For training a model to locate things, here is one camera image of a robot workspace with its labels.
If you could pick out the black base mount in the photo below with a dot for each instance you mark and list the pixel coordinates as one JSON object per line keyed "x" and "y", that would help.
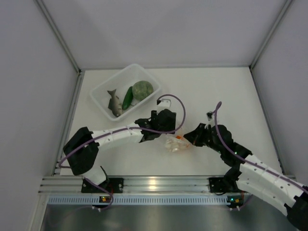
{"x": 222, "y": 185}
{"x": 112, "y": 185}

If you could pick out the fake green cabbage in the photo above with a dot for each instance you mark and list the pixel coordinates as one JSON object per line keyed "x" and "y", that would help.
{"x": 142, "y": 89}

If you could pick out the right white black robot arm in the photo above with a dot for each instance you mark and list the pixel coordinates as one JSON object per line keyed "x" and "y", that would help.
{"x": 250, "y": 174}

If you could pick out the right aluminium frame post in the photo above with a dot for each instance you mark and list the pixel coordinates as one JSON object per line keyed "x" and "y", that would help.
{"x": 272, "y": 30}

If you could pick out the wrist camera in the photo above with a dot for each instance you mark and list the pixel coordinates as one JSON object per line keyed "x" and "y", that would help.
{"x": 163, "y": 103}
{"x": 210, "y": 119}

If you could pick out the white slotted cable duct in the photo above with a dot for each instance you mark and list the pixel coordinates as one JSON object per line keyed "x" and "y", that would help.
{"x": 145, "y": 200}

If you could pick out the aluminium mounting rail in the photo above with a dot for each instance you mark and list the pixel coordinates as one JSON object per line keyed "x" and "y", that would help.
{"x": 132, "y": 184}

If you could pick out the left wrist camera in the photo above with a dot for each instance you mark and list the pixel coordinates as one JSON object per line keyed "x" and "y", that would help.
{"x": 163, "y": 103}

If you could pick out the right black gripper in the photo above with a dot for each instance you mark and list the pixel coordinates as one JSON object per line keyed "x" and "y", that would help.
{"x": 195, "y": 136}

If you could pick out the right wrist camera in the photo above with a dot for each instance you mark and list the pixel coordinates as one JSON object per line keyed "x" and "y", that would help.
{"x": 210, "y": 119}

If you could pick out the translucent white plastic basket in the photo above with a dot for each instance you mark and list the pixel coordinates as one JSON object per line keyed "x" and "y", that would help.
{"x": 121, "y": 82}

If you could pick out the fake grey fish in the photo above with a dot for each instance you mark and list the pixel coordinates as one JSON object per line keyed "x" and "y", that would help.
{"x": 114, "y": 104}

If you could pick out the clear zip top bag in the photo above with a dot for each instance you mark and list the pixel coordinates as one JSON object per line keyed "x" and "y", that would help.
{"x": 174, "y": 145}

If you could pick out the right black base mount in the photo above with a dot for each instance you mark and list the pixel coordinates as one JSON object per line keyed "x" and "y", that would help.
{"x": 222, "y": 185}

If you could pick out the left aluminium frame post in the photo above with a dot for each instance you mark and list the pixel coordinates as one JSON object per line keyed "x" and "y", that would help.
{"x": 57, "y": 33}

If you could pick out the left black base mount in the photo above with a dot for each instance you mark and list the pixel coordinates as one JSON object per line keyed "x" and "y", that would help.
{"x": 112, "y": 185}

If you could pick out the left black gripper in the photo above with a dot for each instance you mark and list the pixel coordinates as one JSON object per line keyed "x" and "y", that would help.
{"x": 171, "y": 127}

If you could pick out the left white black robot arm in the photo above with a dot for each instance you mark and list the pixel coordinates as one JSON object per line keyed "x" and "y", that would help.
{"x": 84, "y": 147}

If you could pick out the fake green cucumber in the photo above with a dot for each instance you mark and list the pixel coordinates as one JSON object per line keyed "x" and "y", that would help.
{"x": 127, "y": 99}

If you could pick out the aluminium frame post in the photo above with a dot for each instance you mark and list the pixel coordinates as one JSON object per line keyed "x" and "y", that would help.
{"x": 57, "y": 33}
{"x": 272, "y": 30}

